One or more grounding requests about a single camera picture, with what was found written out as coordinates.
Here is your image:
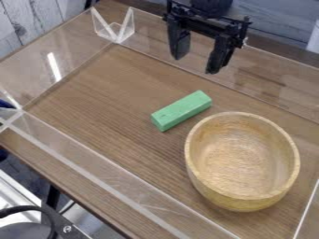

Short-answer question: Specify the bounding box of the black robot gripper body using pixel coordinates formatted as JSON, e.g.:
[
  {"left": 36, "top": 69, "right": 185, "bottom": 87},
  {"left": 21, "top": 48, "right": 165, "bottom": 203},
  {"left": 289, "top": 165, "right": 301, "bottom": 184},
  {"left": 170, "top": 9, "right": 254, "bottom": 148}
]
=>
[{"left": 162, "top": 0, "right": 252, "bottom": 49}]

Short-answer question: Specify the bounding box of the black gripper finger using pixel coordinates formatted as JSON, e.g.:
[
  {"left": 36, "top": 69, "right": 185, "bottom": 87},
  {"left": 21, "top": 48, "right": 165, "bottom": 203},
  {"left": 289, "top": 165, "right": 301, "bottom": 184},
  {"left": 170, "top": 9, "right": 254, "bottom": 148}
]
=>
[
  {"left": 205, "top": 35, "right": 233, "bottom": 74},
  {"left": 168, "top": 22, "right": 190, "bottom": 60}
]

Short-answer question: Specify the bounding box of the green rectangular block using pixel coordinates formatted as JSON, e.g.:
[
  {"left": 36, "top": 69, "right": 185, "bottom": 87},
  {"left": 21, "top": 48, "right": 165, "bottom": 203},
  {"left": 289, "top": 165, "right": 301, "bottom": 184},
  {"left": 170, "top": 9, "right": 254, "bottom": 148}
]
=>
[{"left": 150, "top": 91, "right": 212, "bottom": 132}]

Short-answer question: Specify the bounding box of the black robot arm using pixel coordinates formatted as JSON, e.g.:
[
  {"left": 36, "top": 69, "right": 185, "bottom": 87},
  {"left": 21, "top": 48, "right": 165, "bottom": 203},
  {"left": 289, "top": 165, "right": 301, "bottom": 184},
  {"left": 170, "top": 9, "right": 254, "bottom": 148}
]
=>
[{"left": 161, "top": 0, "right": 252, "bottom": 75}]

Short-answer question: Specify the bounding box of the brown wooden bowl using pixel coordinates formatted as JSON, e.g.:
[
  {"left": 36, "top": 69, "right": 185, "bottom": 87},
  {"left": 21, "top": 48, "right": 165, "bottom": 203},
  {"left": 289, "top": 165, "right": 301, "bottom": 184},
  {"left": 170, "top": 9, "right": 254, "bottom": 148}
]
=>
[{"left": 184, "top": 112, "right": 300, "bottom": 212}]

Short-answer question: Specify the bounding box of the blue object at edge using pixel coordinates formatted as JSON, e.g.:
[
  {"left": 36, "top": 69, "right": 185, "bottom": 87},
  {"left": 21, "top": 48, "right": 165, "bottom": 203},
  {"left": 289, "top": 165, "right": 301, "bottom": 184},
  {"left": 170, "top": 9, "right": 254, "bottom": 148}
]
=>
[{"left": 0, "top": 99, "right": 14, "bottom": 108}]

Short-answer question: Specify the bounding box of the black table leg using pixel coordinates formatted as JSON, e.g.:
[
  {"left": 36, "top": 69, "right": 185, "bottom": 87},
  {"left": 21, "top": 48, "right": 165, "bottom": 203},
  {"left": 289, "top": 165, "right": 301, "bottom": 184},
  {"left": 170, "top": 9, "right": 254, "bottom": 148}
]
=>
[{"left": 46, "top": 186, "right": 61, "bottom": 209}]

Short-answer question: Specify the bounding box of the clear acrylic corner bracket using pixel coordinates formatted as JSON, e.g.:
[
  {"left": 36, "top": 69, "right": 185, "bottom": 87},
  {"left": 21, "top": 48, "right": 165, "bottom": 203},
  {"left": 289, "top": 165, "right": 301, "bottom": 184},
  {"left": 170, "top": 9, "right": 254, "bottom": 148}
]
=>
[{"left": 90, "top": 7, "right": 134, "bottom": 44}]

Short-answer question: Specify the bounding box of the clear acrylic tray wall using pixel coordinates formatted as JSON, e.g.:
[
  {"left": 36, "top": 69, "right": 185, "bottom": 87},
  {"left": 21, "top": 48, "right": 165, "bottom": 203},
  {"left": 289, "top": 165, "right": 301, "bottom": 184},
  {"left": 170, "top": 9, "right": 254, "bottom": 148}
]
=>
[{"left": 0, "top": 95, "right": 238, "bottom": 239}]

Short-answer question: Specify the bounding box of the black cable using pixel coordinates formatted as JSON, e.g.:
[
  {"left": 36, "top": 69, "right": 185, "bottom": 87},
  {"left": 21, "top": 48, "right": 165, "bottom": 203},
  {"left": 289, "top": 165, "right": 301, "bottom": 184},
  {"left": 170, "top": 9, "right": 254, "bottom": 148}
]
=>
[{"left": 0, "top": 204, "right": 57, "bottom": 239}]

